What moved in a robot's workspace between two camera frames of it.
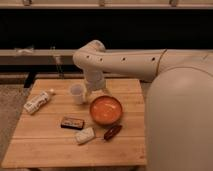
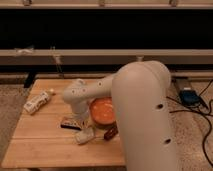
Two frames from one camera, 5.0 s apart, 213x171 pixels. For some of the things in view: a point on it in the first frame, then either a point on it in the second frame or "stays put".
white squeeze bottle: x=37 y=101 stays put
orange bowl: x=106 y=110 stays put
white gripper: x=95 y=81 → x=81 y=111
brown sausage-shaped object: x=112 y=132 stays put
